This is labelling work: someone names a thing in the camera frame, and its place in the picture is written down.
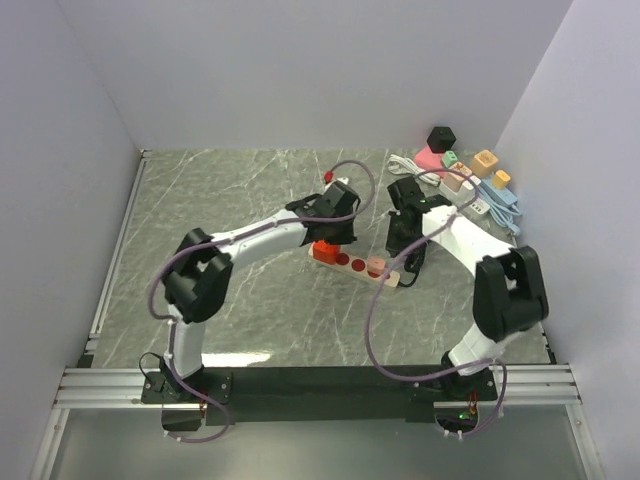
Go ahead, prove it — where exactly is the black cube adapter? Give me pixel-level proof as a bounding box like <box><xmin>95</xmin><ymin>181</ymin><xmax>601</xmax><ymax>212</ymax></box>
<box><xmin>427</xmin><ymin>126</ymin><xmax>456</xmax><ymax>153</ymax></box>

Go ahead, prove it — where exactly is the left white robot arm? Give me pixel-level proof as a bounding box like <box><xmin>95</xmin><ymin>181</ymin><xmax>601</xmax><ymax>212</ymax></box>
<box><xmin>141</xmin><ymin>180</ymin><xmax>362</xmax><ymax>406</ymax></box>

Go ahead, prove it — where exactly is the yellow plug adapter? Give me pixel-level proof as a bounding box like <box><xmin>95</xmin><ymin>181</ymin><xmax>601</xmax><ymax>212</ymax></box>
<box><xmin>492</xmin><ymin>170</ymin><xmax>511</xmax><ymax>190</ymax></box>

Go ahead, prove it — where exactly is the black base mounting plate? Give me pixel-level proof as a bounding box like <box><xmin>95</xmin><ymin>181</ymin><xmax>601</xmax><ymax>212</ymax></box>
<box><xmin>141</xmin><ymin>365</ymin><xmax>505</xmax><ymax>431</ymax></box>

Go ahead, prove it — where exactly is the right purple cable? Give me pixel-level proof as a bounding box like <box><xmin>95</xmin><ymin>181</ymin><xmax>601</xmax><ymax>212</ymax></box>
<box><xmin>366</xmin><ymin>169</ymin><xmax>507</xmax><ymax>439</ymax></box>

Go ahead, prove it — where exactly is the beige pink cube adapter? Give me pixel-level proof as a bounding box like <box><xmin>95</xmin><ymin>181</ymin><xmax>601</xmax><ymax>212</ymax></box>
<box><xmin>443</xmin><ymin>164</ymin><xmax>472</xmax><ymax>192</ymax></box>

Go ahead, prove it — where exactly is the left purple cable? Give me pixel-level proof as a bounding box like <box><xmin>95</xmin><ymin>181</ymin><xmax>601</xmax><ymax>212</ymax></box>
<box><xmin>149</xmin><ymin>159</ymin><xmax>376</xmax><ymax>445</ymax></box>

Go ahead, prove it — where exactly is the orange cube adapter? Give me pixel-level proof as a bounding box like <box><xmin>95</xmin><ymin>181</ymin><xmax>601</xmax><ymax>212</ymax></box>
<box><xmin>469</xmin><ymin>149</ymin><xmax>499</xmax><ymax>178</ymax></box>

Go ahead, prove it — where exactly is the green plug adapter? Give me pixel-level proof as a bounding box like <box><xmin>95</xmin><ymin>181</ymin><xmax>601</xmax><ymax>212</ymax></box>
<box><xmin>441</xmin><ymin>150</ymin><xmax>459</xmax><ymax>169</ymax></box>

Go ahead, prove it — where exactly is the white usb power strip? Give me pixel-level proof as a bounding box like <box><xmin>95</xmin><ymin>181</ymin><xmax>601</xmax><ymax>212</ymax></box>
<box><xmin>439</xmin><ymin>175</ymin><xmax>490</xmax><ymax>220</ymax></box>

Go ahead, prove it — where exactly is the aluminium rail frame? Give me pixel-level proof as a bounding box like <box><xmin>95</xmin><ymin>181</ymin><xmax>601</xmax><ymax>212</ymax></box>
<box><xmin>32</xmin><ymin>149</ymin><xmax>605</xmax><ymax>479</ymax></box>

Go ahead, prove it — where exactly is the red cube plug adapter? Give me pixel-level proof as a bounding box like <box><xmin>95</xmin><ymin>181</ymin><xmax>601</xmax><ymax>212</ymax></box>
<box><xmin>311</xmin><ymin>240</ymin><xmax>341</xmax><ymax>265</ymax></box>

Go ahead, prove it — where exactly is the blue power strip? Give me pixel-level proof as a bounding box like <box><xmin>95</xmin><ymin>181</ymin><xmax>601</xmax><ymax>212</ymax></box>
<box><xmin>479</xmin><ymin>178</ymin><xmax>522</xmax><ymax>237</ymax></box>

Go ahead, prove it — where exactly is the small pink plug adapter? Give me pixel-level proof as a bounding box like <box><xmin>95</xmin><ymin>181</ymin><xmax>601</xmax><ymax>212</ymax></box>
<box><xmin>366</xmin><ymin>256</ymin><xmax>386</xmax><ymax>278</ymax></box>

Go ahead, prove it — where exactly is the purple cable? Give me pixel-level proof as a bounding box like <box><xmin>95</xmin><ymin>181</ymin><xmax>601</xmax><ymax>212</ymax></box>
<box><xmin>149</xmin><ymin>159</ymin><xmax>376</xmax><ymax>445</ymax></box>
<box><xmin>366</xmin><ymin>169</ymin><xmax>507</xmax><ymax>439</ymax></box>

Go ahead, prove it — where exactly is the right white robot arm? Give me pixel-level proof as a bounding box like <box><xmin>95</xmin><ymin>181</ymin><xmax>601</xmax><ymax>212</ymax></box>
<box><xmin>386</xmin><ymin>177</ymin><xmax>549</xmax><ymax>399</ymax></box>

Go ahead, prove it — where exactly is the pink power strip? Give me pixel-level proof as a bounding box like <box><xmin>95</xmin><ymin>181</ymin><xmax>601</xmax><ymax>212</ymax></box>
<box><xmin>414</xmin><ymin>146</ymin><xmax>442</xmax><ymax>170</ymax></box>

